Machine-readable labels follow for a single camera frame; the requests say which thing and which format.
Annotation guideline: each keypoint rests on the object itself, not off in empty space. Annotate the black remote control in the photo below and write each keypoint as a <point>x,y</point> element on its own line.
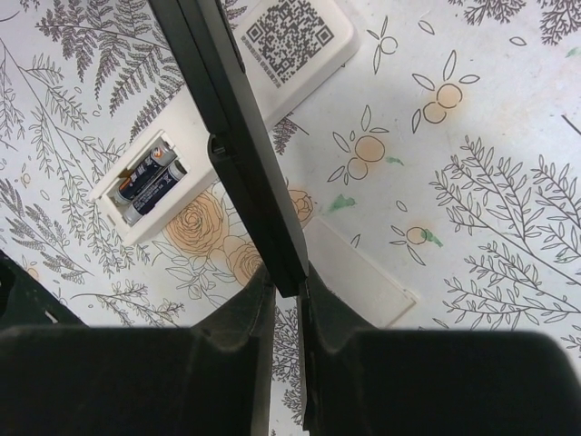
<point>239,148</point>

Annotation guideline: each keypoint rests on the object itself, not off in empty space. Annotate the floral table mat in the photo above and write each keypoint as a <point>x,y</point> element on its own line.
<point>438,151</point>

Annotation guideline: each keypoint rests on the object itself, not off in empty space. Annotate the white remote control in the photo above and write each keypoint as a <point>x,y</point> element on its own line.
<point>289,49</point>

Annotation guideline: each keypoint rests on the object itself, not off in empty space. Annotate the upper dark AAA battery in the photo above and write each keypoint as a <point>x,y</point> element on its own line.
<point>144,172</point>

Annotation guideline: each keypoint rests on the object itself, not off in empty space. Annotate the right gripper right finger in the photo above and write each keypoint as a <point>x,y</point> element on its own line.
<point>361,380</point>

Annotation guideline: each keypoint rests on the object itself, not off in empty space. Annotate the dark aaa battery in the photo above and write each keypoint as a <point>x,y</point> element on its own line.
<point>153,194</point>
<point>144,172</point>

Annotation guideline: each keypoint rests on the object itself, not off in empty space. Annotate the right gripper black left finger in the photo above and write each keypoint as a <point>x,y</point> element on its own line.
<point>59,377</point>

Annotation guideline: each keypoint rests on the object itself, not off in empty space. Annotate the lower dark AAA battery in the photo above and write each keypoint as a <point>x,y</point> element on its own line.
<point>153,194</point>

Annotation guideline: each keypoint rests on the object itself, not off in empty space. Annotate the white battery cover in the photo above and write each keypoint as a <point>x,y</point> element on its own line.
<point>355,279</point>

